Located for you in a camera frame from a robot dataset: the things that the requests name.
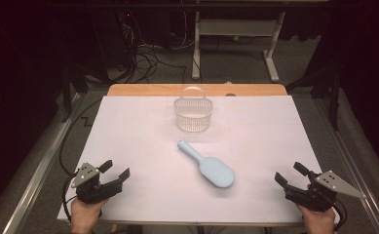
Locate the white plastic mesh basket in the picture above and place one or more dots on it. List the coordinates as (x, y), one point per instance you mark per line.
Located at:
(193, 122)

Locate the person's right hand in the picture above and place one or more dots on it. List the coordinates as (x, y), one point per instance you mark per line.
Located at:
(318, 222)

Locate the person's left hand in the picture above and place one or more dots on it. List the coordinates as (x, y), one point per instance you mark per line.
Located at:
(84, 216)

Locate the white table cover sheet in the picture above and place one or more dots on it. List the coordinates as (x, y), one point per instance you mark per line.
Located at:
(164, 195)

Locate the light blue hairbrush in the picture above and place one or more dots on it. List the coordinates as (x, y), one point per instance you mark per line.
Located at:
(214, 170)

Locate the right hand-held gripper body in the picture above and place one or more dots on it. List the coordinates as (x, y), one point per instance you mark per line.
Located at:
(317, 196)

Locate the dark metal stand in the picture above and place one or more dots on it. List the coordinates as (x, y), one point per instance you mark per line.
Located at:
(75, 84)
(333, 91)

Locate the aluminium floor rail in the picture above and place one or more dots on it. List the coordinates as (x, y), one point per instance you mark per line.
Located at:
(37, 175)
(356, 162)

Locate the white metal desk frame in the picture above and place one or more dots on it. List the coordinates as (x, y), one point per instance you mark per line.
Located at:
(239, 26)

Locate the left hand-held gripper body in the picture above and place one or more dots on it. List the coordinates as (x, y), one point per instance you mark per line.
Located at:
(94, 193)

